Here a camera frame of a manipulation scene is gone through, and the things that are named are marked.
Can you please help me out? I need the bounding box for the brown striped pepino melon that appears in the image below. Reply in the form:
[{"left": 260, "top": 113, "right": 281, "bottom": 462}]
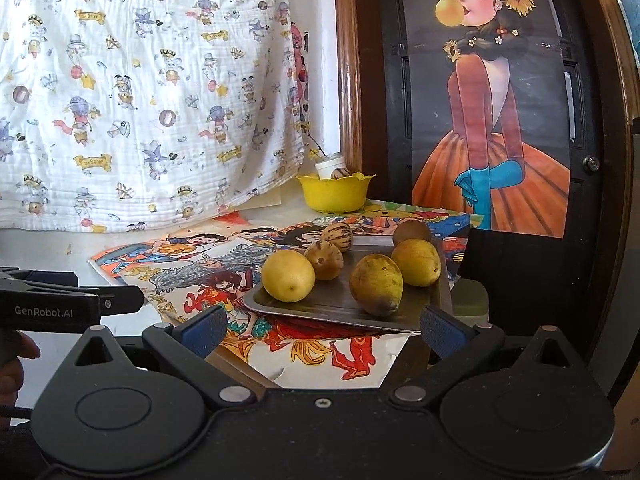
[{"left": 304, "top": 241, "right": 345, "bottom": 282}]

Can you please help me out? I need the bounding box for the yellow mango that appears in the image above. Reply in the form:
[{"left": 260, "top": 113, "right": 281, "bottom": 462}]
[{"left": 348, "top": 253, "right": 404, "bottom": 317}]

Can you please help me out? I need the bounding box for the brown kiwi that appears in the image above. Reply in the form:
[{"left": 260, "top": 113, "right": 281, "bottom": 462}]
[{"left": 392, "top": 219, "right": 432, "bottom": 247}]

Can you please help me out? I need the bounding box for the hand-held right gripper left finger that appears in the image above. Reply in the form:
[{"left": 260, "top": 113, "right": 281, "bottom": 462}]
[{"left": 65, "top": 305, "right": 257, "bottom": 409}]

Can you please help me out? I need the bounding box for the yellow plastic bowl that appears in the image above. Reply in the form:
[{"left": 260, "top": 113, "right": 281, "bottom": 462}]
[{"left": 295, "top": 171, "right": 377, "bottom": 213}]

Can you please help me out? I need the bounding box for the white jar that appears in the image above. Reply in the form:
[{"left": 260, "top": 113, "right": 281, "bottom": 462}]
[{"left": 315, "top": 152, "right": 348, "bottom": 181}]

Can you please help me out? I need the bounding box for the black box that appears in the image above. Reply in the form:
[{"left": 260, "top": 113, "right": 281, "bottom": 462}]
[{"left": 457, "top": 228, "right": 593, "bottom": 341}]

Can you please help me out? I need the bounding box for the black door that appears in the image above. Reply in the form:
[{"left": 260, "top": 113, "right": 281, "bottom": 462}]
[{"left": 372, "top": 0, "right": 608, "bottom": 341}]

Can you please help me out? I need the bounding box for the thin dry twig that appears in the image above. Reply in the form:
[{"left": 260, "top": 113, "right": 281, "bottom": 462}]
[{"left": 302, "top": 130, "right": 326, "bottom": 158}]

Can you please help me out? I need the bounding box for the metal tray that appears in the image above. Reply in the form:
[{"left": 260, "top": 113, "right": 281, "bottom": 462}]
[{"left": 242, "top": 237, "right": 453, "bottom": 333}]

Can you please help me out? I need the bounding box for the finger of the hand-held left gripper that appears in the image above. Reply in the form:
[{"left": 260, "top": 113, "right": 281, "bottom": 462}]
[
  {"left": 0, "top": 280, "right": 147, "bottom": 312},
  {"left": 0, "top": 266, "right": 76, "bottom": 286}
]

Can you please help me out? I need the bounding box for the blue object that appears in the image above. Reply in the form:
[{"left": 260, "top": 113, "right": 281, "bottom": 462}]
[{"left": 612, "top": 0, "right": 640, "bottom": 53}]

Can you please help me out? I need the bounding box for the pale striped pepino melon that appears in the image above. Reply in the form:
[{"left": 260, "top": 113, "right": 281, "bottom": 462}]
[{"left": 320, "top": 222, "right": 354, "bottom": 251}]

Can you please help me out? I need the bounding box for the person's left hand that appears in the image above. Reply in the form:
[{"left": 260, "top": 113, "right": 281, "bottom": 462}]
[{"left": 0, "top": 332, "right": 42, "bottom": 411}]

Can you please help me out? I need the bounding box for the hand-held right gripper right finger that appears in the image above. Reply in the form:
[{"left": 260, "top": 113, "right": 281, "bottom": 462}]
[{"left": 390, "top": 305, "right": 583, "bottom": 408}]

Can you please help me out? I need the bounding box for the brown cardboard box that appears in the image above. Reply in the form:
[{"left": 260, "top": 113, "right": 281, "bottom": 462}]
[{"left": 600, "top": 385, "right": 640, "bottom": 471}]

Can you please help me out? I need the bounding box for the pale green container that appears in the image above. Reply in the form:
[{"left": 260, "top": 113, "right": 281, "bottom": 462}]
[{"left": 452, "top": 278, "right": 490, "bottom": 328}]

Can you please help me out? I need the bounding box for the yellow lemon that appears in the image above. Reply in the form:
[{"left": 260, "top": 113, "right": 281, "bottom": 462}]
[
  {"left": 390, "top": 238, "right": 442, "bottom": 287},
  {"left": 261, "top": 250, "right": 317, "bottom": 303}
]

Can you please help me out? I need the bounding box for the wall poster with orange dress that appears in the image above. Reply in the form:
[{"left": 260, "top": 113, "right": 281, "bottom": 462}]
[{"left": 395, "top": 0, "right": 573, "bottom": 238}]

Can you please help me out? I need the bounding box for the red cartoon picture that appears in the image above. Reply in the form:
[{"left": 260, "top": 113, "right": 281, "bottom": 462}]
[{"left": 292, "top": 22, "right": 312, "bottom": 133}]

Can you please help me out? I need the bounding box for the white cartoon printed blanket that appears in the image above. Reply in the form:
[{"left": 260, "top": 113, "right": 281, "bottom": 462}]
[{"left": 0, "top": 0, "right": 313, "bottom": 233}]

